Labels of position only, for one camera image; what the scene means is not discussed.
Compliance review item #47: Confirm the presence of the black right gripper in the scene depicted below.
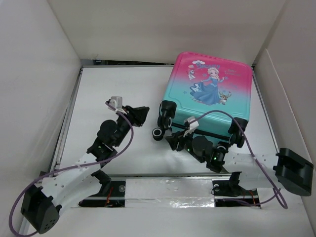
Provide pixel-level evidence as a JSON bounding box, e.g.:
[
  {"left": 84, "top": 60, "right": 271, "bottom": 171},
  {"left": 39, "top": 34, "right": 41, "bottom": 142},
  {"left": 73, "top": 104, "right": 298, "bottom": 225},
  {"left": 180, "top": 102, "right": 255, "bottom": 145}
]
[{"left": 166, "top": 128, "right": 205, "bottom": 163}]

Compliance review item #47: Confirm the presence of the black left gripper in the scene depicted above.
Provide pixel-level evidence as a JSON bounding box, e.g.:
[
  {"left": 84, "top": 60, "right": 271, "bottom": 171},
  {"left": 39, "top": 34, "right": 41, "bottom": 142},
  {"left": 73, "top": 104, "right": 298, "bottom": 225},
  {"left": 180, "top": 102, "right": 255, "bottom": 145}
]
[{"left": 115, "top": 106, "right": 149, "bottom": 147}]

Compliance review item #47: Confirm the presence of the pink and teal suitcase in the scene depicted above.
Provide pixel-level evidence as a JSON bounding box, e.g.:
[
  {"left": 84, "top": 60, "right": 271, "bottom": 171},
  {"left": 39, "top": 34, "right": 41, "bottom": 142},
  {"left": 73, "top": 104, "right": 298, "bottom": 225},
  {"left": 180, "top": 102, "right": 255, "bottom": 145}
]
[{"left": 152, "top": 52, "right": 252, "bottom": 148}]

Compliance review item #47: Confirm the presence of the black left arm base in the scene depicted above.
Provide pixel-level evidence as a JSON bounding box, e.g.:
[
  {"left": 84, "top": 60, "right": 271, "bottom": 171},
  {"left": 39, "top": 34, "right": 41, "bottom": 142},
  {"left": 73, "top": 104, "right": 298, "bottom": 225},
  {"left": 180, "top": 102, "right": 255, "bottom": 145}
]
[{"left": 78, "top": 180, "right": 126, "bottom": 208}]

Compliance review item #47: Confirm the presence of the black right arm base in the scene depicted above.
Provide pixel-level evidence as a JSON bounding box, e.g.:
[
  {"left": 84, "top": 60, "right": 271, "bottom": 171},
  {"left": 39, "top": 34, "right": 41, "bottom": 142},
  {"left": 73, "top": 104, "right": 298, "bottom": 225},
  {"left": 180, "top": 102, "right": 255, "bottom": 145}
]
[{"left": 211, "top": 172, "right": 260, "bottom": 207}]

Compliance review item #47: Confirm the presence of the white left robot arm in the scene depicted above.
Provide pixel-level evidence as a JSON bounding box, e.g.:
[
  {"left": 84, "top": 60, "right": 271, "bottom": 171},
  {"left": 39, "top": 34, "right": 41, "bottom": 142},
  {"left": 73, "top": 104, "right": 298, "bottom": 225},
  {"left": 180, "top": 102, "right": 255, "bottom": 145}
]
[{"left": 21, "top": 103, "right": 150, "bottom": 235}]

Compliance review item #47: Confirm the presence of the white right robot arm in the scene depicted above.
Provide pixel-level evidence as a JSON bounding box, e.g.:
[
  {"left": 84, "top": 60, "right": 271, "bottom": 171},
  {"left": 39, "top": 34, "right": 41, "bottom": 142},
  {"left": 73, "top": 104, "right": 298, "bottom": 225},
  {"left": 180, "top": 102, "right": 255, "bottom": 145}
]
[{"left": 165, "top": 131, "right": 314, "bottom": 197}]

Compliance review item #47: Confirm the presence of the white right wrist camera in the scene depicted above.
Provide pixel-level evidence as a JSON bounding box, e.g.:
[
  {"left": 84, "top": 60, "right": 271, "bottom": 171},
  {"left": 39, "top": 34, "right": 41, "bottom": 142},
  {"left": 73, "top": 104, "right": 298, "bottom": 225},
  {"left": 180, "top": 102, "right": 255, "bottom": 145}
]
[{"left": 183, "top": 116, "right": 199, "bottom": 137}]

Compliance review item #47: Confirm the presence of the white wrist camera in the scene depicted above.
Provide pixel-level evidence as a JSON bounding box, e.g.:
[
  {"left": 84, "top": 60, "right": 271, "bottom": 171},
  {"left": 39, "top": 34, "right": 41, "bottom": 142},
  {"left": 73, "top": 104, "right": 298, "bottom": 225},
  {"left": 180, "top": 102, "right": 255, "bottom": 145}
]
[
  {"left": 105, "top": 96, "right": 123, "bottom": 111},
  {"left": 183, "top": 116, "right": 199, "bottom": 137}
]

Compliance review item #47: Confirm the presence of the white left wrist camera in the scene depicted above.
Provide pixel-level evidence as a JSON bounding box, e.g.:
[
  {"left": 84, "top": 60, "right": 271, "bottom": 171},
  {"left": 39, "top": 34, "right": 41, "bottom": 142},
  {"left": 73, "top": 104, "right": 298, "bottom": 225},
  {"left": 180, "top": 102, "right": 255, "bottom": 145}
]
[{"left": 105, "top": 96, "right": 123, "bottom": 111}]

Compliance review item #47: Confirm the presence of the aluminium rail frame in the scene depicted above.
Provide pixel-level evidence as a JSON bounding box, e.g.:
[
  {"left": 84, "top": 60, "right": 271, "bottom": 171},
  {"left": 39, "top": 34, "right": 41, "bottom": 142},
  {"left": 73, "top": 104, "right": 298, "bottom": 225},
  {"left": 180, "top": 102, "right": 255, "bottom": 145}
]
[{"left": 18, "top": 66, "right": 301, "bottom": 237}]

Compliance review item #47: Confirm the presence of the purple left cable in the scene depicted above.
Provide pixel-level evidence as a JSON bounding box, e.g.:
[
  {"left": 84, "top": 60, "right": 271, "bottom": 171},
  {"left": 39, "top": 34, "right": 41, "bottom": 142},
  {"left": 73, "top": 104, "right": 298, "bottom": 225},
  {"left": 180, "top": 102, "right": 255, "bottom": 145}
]
[{"left": 9, "top": 101, "right": 135, "bottom": 235}]

